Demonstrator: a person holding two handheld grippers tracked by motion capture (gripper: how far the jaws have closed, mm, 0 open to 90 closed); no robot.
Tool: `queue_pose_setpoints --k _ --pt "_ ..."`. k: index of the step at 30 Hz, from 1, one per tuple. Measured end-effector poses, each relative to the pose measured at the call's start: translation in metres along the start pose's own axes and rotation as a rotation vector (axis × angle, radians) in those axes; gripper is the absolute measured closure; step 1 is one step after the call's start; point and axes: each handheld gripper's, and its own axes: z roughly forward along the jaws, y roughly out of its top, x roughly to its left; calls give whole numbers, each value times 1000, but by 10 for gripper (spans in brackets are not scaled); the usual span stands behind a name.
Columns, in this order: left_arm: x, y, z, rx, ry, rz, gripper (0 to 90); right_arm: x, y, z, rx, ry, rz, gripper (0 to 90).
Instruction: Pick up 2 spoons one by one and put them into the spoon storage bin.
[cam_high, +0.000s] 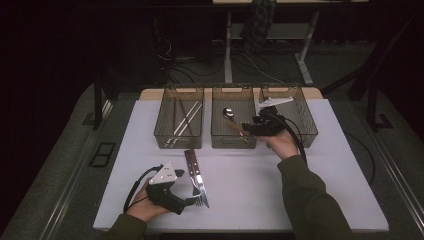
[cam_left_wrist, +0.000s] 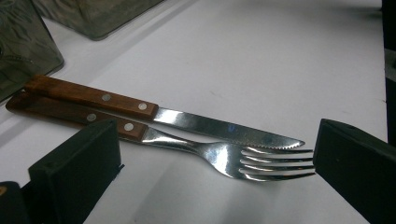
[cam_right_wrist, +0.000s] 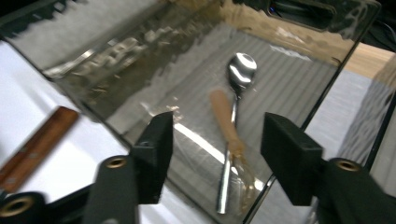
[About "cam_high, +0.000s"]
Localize wooden-handled table knife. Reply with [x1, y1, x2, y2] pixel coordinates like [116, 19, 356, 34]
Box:
[188, 148, 211, 209]

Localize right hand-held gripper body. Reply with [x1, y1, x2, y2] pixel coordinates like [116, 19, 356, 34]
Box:
[253, 96, 295, 137]

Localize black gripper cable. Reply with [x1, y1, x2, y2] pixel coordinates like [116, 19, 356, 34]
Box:
[122, 164, 165, 214]
[272, 114, 308, 165]

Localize smoky transparent plastic bin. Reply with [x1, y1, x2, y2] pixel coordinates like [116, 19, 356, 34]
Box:
[259, 85, 319, 149]
[210, 85, 260, 150]
[153, 85, 205, 150]

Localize black floor socket frame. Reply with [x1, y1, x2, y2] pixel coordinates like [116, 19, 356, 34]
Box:
[88, 142, 117, 168]

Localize thin black floor cable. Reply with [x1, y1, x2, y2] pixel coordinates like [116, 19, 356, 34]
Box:
[343, 129, 377, 188]

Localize person's right hand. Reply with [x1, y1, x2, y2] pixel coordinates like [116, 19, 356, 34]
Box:
[261, 129, 300, 161]

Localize tangle of floor cables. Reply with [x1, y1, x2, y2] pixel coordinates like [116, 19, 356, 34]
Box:
[155, 36, 284, 85]

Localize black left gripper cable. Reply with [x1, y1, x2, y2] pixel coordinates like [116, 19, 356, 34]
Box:
[122, 164, 165, 214]

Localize dark patterned cloth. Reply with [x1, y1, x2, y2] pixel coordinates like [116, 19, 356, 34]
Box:
[239, 0, 277, 52]

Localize desk with white legs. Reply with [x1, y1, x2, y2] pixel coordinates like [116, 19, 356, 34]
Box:
[212, 0, 370, 86]

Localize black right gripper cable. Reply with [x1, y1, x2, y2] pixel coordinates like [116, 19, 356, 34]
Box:
[272, 114, 308, 165]

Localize metal chopsticks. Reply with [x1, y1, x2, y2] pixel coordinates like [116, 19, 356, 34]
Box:
[171, 100, 200, 137]

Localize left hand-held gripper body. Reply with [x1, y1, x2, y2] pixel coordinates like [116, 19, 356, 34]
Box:
[145, 161, 187, 215]

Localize black metal stand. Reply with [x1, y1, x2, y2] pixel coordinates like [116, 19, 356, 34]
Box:
[92, 71, 116, 131]
[321, 13, 395, 132]

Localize metal spoon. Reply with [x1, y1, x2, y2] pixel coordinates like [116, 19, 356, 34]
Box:
[222, 107, 246, 138]

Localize person's left hand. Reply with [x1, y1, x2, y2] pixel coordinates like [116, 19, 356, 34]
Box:
[125, 178, 172, 223]

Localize white chopstick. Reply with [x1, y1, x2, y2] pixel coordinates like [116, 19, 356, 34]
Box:
[176, 104, 204, 138]

